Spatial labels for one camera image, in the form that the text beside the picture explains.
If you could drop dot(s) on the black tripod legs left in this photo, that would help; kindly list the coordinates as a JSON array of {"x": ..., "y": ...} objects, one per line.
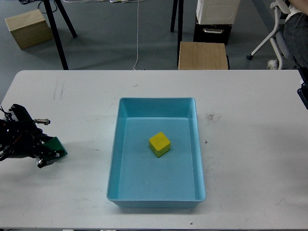
[{"x": 54, "y": 28}]

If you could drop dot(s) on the blue plastic tray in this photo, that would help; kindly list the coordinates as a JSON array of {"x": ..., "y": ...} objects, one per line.
[{"x": 137, "y": 177}]

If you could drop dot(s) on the light wooden box left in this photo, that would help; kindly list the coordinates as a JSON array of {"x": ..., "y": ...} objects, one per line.
[{"x": 29, "y": 29}]

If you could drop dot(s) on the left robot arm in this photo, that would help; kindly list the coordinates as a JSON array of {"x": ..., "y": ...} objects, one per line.
[{"x": 17, "y": 118}]

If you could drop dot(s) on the white appliance box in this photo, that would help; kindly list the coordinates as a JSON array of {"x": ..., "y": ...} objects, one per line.
[{"x": 217, "y": 12}]

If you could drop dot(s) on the black drawer box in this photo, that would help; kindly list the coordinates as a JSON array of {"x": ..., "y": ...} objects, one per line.
[{"x": 212, "y": 33}]

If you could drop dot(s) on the yellow block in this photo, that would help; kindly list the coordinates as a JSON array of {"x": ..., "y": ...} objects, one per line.
[{"x": 159, "y": 144}]

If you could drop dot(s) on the green block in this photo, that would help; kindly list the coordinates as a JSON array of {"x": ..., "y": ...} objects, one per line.
[{"x": 57, "y": 150}]

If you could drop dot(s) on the seated person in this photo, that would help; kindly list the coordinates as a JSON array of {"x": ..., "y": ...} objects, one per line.
[{"x": 296, "y": 31}]

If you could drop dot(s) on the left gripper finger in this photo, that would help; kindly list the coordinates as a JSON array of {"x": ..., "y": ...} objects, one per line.
[{"x": 46, "y": 157}]

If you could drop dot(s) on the white office chair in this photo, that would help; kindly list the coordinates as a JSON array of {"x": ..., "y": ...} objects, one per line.
[{"x": 281, "y": 11}]

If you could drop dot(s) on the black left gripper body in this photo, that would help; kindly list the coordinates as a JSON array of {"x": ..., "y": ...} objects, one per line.
[{"x": 21, "y": 144}]

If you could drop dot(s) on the black stand legs center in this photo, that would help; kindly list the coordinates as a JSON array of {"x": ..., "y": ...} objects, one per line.
[{"x": 177, "y": 13}]

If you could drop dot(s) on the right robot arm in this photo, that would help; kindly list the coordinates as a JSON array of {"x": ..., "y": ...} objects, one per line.
[{"x": 303, "y": 91}]

